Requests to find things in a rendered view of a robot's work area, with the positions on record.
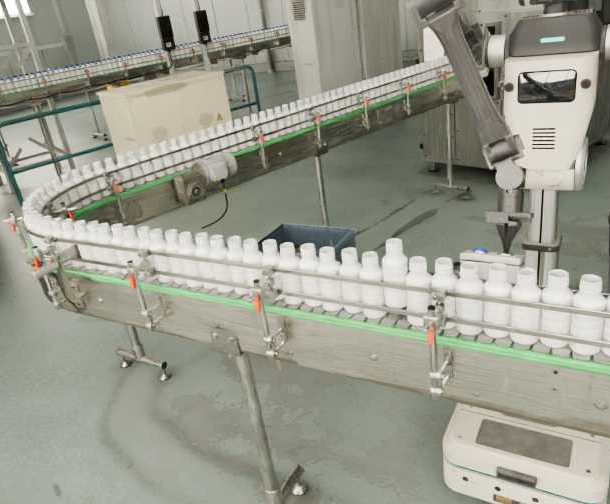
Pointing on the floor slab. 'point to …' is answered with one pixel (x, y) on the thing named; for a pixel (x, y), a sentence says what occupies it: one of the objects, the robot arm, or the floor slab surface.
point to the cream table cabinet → (164, 109)
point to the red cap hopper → (29, 76)
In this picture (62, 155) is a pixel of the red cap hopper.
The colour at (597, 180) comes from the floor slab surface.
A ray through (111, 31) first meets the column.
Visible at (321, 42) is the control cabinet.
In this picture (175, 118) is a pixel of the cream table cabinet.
